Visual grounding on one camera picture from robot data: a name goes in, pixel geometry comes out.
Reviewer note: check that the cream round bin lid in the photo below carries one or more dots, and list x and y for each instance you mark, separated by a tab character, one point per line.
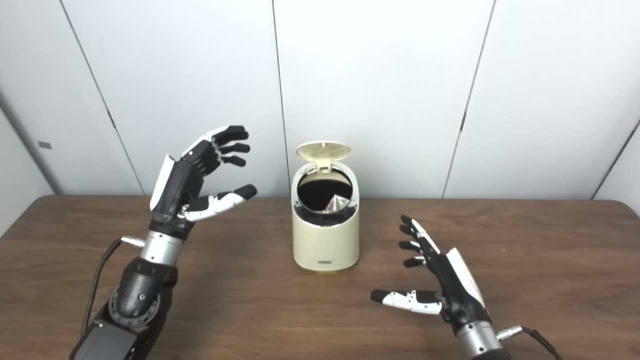
323	151

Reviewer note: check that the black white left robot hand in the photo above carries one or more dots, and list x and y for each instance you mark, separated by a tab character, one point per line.
175	190

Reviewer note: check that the white green milk carton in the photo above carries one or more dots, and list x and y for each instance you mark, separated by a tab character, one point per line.
338	204

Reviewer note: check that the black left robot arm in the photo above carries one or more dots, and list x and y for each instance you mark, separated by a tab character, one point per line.
137	295

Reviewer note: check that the grey wall plate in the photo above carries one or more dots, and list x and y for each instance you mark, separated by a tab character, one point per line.
44	145

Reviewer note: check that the cream-colored bin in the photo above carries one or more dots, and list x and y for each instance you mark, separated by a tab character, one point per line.
325	242

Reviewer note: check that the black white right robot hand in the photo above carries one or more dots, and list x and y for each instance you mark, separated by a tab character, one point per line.
457	290

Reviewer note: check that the black bin liner bag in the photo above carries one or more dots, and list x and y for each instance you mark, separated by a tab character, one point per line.
315	192

